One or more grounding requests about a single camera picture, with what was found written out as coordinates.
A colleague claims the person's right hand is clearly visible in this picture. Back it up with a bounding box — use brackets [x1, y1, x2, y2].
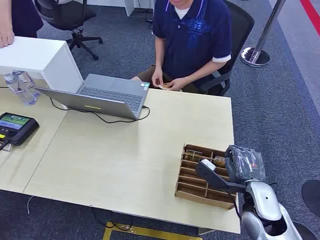
[151, 67, 165, 89]

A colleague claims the person's hand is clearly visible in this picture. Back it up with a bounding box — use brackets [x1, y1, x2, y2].
[0, 28, 15, 49]

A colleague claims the person's left hand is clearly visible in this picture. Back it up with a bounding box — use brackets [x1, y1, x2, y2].
[165, 77, 189, 92]

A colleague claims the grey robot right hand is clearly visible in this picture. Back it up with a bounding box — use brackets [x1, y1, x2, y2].
[224, 144, 266, 185]

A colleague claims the yellow forest print card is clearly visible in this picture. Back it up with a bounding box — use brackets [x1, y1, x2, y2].
[213, 155, 227, 169]

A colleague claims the person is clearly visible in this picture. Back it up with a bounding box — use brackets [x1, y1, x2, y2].
[0, 0, 44, 49]
[130, 0, 232, 94]

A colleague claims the olive print card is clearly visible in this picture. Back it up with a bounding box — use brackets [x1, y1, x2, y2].
[184, 149, 203, 163]

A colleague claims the brown divided card tray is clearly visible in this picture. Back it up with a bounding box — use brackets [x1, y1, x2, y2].
[174, 143, 238, 211]

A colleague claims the white box shelf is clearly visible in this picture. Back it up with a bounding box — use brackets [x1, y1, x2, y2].
[0, 36, 85, 111]

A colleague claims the clear plastic water bottle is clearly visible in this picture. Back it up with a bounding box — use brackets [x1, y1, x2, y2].
[3, 70, 42, 107]

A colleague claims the grey laptop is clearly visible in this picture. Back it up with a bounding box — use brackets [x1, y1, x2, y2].
[34, 73, 151, 121]

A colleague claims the white cabinet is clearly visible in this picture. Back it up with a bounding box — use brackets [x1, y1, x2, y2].
[123, 0, 156, 18]

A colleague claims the black swivel office chair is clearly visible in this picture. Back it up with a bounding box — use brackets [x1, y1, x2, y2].
[33, 0, 104, 62]

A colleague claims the black tablet controller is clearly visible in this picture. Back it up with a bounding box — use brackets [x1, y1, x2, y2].
[0, 112, 40, 147]

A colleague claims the black round base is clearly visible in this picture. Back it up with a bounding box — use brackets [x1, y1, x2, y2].
[300, 179, 320, 219]

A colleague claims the black mesh office chair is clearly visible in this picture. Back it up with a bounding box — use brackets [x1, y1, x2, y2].
[198, 0, 255, 97]

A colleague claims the black bracket pale wrist camera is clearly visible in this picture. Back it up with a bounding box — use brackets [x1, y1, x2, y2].
[195, 158, 247, 195]

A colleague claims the black laptop cable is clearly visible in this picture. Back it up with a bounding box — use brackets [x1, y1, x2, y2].
[49, 97, 151, 125]

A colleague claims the chrome stanchion post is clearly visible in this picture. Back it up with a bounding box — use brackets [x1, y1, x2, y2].
[240, 0, 288, 68]

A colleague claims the yellow metal frame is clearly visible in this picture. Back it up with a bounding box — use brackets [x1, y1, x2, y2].
[103, 221, 204, 240]

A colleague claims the black cable under table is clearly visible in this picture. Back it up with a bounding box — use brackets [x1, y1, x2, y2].
[91, 207, 134, 232]

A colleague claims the white floor cable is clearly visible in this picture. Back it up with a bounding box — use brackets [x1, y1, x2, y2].
[26, 195, 35, 216]

